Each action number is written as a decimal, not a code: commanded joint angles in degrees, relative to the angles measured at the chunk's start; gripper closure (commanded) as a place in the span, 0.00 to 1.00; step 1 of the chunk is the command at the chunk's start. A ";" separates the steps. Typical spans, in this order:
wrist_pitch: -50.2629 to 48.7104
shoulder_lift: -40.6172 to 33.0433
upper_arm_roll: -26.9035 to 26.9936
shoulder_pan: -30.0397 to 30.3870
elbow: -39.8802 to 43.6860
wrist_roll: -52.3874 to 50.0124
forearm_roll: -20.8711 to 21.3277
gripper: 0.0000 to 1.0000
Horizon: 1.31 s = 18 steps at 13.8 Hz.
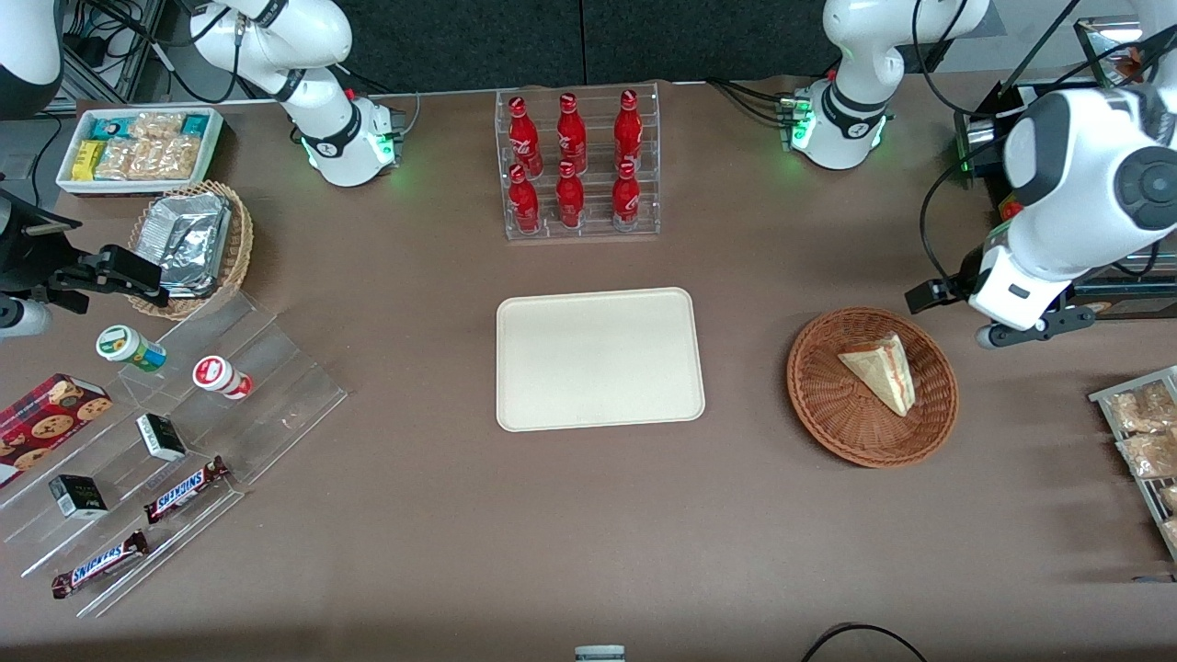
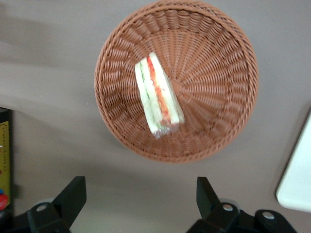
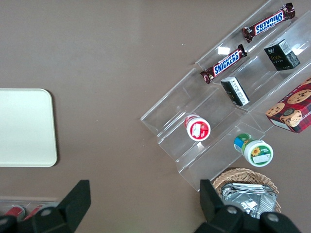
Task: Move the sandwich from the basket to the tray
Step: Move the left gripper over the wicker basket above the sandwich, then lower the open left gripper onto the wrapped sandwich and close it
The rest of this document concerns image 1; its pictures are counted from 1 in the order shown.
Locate red lid cup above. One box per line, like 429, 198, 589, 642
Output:
192, 355, 254, 401

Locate beige plastic tray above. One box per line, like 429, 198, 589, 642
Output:
496, 287, 707, 433

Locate brown wicker basket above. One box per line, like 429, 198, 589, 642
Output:
786, 306, 960, 469

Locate light wicker basket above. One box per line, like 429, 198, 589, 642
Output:
128, 180, 255, 321

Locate green lid cup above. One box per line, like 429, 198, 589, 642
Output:
96, 325, 168, 373

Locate clear rice cracker bag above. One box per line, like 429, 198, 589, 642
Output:
161, 135, 204, 181
129, 111, 186, 144
129, 138, 168, 181
95, 140, 135, 181

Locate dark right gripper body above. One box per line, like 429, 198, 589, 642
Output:
0, 188, 79, 297

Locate silver foil pack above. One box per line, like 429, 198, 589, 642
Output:
158, 192, 233, 288
137, 196, 172, 269

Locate clear acrylic bottle rack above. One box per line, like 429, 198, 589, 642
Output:
494, 82, 662, 241

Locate black left base cables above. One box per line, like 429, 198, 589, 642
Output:
706, 77, 794, 127

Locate red food in warmer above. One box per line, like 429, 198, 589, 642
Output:
1113, 40, 1156, 78

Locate triangle sandwich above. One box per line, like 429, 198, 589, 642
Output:
838, 333, 917, 417

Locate grey wire rack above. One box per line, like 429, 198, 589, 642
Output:
1089, 365, 1177, 563

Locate black right base cables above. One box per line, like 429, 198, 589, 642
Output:
342, 63, 421, 122

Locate small black box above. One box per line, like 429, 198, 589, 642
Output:
135, 413, 189, 462
48, 474, 109, 520

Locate snickers bar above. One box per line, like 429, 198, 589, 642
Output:
143, 456, 231, 525
51, 530, 150, 600

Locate black food warmer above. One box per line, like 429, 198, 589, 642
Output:
953, 17, 1177, 322

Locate red cola bottle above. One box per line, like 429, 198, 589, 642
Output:
554, 161, 587, 230
613, 88, 644, 173
611, 160, 642, 232
508, 164, 543, 234
508, 96, 544, 177
555, 92, 589, 176

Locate red cookie box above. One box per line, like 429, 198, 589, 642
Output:
0, 372, 114, 489

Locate aluminium frame with cables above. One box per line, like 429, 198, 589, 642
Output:
61, 0, 185, 104

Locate black floor cable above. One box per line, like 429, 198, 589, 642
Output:
799, 622, 931, 662

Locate yellow snack pack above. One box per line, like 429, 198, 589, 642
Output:
71, 140, 108, 183

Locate white snack bin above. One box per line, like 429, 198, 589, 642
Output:
56, 107, 225, 197

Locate black base cables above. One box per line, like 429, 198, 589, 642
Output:
342, 63, 421, 122
706, 77, 794, 127

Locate clear acrylic step display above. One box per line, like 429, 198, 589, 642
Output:
0, 291, 349, 619

